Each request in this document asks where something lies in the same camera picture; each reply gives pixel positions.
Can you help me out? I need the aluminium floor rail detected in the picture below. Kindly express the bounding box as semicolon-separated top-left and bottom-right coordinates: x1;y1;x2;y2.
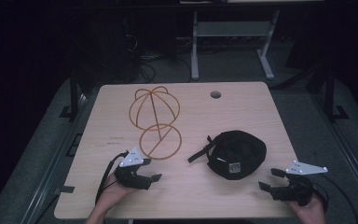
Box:
20;92;90;224
311;92;358;217

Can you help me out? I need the bundle of floor cables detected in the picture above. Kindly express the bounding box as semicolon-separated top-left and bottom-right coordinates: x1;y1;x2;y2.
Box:
132;53;194;85

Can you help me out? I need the black metal post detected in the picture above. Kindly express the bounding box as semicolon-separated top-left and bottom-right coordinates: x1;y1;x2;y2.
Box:
324;65;351;121
58;66;79;121

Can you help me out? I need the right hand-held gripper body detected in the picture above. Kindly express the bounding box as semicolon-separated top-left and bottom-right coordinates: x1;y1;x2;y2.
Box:
269;160;329;207

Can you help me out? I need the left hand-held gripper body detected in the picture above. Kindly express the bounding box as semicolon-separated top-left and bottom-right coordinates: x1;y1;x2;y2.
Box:
114;147;154;191

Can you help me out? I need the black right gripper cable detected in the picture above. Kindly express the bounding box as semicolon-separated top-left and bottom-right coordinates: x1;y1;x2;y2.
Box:
310;174;358;224

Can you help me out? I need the white metal table frame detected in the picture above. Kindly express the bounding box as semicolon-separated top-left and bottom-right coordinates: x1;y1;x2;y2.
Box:
190;9;281;81

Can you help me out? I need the gold wire hat stand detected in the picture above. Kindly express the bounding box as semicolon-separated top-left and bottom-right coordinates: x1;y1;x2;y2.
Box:
128;85;183;161

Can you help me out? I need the person's right hand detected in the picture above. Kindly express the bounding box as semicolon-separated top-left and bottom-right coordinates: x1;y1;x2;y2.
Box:
286;195;327;224

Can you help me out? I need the person's left hand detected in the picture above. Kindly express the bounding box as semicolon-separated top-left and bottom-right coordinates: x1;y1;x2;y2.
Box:
96;172;138;207

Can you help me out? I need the dark tape strip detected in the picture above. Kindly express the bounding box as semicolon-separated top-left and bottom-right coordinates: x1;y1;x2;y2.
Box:
53;185;76;196

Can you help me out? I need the black cap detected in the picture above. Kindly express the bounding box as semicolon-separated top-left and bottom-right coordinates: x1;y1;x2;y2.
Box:
187;130;268;181

